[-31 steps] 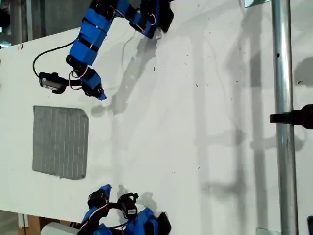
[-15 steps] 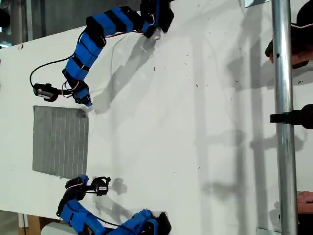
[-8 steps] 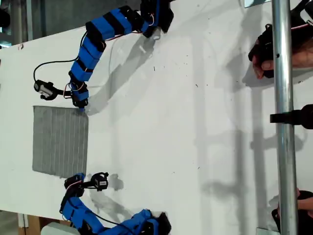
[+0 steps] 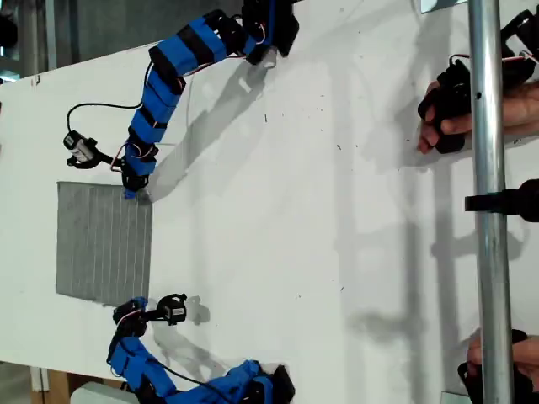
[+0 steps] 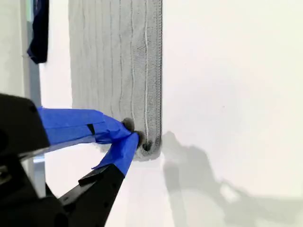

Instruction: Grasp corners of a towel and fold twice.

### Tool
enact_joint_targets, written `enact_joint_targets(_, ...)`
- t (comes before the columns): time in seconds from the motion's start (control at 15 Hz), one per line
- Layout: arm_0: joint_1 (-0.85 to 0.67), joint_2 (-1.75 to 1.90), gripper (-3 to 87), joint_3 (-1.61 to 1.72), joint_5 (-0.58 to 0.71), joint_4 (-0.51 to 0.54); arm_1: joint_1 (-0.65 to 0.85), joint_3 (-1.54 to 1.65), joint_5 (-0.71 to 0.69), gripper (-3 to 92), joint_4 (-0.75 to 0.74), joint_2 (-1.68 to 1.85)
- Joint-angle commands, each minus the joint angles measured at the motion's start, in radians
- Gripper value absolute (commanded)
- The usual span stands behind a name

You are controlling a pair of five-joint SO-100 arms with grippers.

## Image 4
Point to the grey striped towel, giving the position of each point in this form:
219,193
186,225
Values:
103,248

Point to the person's hand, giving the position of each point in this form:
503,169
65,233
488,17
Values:
522,109
528,357

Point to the white plastic box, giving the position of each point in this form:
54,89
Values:
105,395

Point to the wooden table support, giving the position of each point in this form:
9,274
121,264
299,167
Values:
59,389

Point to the black round object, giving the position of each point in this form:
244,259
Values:
6,31

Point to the black camera stalk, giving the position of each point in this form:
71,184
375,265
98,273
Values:
105,159
151,315

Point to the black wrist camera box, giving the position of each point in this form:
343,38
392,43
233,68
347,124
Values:
78,143
172,311

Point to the steel post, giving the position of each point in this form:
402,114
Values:
488,252

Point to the black post clamp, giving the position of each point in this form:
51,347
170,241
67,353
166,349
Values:
513,202

